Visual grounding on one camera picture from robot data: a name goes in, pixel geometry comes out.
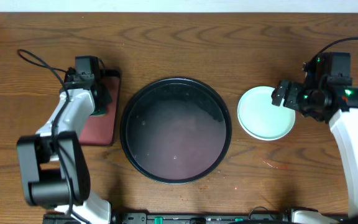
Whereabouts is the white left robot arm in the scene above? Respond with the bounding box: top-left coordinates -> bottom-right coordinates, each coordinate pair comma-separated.
16,56 -> 112,223

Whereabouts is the pale green plate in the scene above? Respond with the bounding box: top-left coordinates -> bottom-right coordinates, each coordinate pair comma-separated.
237,86 -> 296,141

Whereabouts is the green scrubbing sponge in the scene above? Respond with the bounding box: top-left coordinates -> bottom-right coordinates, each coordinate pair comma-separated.
91,108 -> 107,116

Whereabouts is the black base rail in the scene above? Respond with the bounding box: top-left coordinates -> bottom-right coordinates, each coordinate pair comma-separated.
42,202 -> 291,224

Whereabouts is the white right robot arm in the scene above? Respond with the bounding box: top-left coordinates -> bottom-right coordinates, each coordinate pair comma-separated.
272,52 -> 358,223

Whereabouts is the round black tray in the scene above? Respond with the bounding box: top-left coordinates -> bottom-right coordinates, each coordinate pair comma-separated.
120,77 -> 232,184

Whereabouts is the red rectangular tray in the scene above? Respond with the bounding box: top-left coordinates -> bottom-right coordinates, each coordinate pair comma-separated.
79,70 -> 121,146

